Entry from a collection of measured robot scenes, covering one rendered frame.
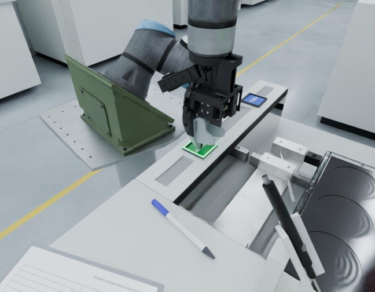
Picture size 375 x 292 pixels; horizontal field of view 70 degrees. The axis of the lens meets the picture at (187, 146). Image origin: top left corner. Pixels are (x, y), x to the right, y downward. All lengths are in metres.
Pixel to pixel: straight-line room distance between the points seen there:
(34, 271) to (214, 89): 0.38
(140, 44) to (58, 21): 2.71
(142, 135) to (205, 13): 0.48
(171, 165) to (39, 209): 1.45
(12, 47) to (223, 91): 2.78
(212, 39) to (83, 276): 0.37
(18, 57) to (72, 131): 2.24
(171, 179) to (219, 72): 0.22
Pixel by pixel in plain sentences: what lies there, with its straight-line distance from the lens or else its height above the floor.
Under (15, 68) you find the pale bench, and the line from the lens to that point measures 3.15.
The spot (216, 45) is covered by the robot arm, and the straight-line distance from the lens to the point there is 0.42.
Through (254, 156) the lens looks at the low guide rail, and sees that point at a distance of 0.75.
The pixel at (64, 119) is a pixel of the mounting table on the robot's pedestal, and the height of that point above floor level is 0.82.
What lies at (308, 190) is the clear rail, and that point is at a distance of 0.62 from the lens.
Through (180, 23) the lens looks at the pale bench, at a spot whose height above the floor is 0.11.
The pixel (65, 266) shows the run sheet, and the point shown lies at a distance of 0.43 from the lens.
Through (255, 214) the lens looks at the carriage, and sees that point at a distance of 0.57.
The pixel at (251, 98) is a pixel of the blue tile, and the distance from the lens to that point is 0.77.
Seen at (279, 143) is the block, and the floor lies 0.91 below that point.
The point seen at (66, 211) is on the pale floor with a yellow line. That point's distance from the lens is 1.82.
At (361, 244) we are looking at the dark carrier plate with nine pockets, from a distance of 0.58.
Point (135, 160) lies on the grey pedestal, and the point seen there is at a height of 0.68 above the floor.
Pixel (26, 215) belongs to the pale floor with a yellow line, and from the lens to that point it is 1.92.
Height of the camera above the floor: 1.32
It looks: 39 degrees down
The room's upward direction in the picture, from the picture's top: straight up
